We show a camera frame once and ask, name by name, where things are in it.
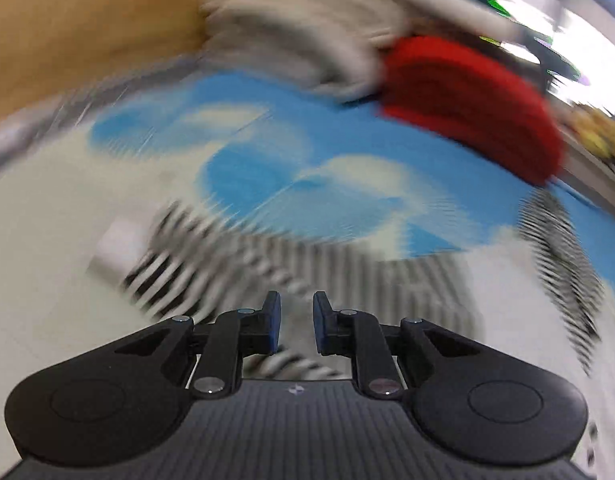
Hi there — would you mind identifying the black white striped hoodie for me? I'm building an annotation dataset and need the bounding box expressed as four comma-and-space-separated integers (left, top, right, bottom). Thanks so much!
122, 184, 609, 380

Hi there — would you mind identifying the blue white patterned bedsheet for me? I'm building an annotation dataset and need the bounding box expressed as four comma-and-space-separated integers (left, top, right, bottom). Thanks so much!
0, 74, 615, 479

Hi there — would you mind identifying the red folded blanket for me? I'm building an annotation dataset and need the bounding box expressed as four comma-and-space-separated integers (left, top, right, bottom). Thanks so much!
380, 36, 565, 185

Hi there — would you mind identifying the cream folded blanket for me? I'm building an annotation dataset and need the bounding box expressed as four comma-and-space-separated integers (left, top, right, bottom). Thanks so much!
200, 0, 409, 102

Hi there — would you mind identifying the wooden bed frame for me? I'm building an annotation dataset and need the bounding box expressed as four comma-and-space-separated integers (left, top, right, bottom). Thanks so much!
0, 0, 204, 120

